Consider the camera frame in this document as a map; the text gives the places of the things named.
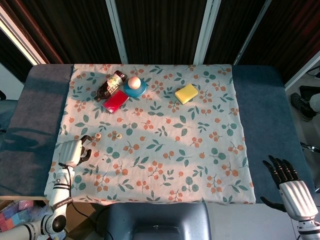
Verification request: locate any white metal partition post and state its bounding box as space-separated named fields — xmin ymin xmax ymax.
xmin=104 ymin=0 xmax=130 ymax=65
xmin=232 ymin=0 xmax=272 ymax=66
xmin=193 ymin=0 xmax=222 ymax=65

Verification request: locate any red flat tin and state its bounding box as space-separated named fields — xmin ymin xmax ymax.
xmin=103 ymin=89 xmax=130 ymax=115

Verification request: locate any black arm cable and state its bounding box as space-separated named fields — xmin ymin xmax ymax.
xmin=58 ymin=162 xmax=88 ymax=221

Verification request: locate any blue round plate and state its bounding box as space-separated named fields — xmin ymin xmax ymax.
xmin=123 ymin=77 xmax=148 ymax=98

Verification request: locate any brown curtain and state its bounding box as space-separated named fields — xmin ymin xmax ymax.
xmin=7 ymin=0 xmax=64 ymax=64

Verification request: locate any pale trouser leg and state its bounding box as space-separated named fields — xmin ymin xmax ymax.
xmin=309 ymin=93 xmax=320 ymax=113

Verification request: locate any multicoloured packet bundle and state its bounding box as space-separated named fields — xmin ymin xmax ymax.
xmin=0 ymin=199 xmax=38 ymax=235

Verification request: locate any blue grey moulded base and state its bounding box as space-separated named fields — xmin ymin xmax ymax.
xmin=103 ymin=201 xmax=213 ymax=240

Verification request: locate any chrome metal rod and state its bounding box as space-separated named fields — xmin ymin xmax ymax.
xmin=299 ymin=141 xmax=320 ymax=153

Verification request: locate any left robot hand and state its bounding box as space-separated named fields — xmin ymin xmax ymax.
xmin=58 ymin=134 xmax=92 ymax=168

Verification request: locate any pale pink ball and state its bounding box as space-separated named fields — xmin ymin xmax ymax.
xmin=127 ymin=76 xmax=142 ymax=90

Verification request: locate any black shoe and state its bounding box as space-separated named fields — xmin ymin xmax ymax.
xmin=290 ymin=92 xmax=317 ymax=122

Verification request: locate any black floor mat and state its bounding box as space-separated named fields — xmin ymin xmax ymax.
xmin=298 ymin=85 xmax=320 ymax=100

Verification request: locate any blue fabric table cover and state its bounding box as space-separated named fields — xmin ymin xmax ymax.
xmin=0 ymin=63 xmax=316 ymax=204

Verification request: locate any floral printed tablecloth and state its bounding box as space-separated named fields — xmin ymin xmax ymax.
xmin=43 ymin=63 xmax=256 ymax=206

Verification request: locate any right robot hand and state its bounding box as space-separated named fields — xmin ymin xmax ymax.
xmin=259 ymin=154 xmax=316 ymax=221

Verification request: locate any white window frame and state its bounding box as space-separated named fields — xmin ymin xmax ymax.
xmin=0 ymin=4 xmax=48 ymax=66

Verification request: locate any brown glass bottle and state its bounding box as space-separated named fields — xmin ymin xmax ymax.
xmin=94 ymin=70 xmax=127 ymax=102

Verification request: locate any yellow sponge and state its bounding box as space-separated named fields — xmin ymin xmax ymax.
xmin=174 ymin=83 xmax=199 ymax=105

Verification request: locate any white angled frame bar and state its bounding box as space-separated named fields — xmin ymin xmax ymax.
xmin=283 ymin=49 xmax=320 ymax=91

